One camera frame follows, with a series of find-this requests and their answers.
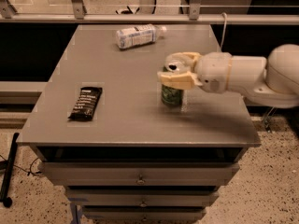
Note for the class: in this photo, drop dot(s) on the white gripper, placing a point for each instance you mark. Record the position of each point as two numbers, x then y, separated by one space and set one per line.
213 71

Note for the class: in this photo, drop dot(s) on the green soda can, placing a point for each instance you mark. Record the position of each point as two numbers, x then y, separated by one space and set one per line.
171 96

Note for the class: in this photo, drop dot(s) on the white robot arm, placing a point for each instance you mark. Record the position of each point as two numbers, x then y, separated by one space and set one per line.
271 81

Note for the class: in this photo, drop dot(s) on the black rxbar chocolate bar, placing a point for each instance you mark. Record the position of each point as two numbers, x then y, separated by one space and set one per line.
86 103

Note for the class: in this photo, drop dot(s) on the clear plastic water bottle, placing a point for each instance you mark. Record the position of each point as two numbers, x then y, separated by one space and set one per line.
139 35

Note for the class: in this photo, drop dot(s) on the grey drawer cabinet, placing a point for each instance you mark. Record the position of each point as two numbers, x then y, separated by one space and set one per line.
131 123

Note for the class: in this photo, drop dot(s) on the top grey drawer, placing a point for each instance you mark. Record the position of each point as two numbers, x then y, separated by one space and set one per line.
138 174

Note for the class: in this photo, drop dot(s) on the grey drawer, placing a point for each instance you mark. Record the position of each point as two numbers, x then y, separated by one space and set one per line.
138 174
138 213
142 197

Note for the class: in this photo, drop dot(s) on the bottom grey drawer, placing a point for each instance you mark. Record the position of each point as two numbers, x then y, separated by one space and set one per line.
138 213

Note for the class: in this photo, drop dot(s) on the middle grey drawer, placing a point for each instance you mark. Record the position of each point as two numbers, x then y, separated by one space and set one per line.
142 197

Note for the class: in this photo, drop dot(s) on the black stand leg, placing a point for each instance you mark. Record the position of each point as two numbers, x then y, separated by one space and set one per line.
7 166

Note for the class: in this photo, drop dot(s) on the metal window rail frame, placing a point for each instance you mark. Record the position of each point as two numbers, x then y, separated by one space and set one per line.
249 12

